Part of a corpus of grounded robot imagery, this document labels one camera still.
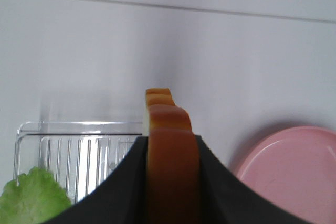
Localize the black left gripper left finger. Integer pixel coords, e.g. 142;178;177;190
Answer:
45;136;148;223

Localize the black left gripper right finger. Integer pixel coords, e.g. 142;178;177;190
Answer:
196;135;308;223

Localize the bread slice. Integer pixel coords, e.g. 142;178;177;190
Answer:
145;88;201;223

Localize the green lettuce leaf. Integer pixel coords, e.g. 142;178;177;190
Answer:
1;167;71;223

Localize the clear left plastic container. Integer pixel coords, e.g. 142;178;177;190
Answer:
13;121;142;204

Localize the pink round plate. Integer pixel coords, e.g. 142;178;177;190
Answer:
233;126;335;223

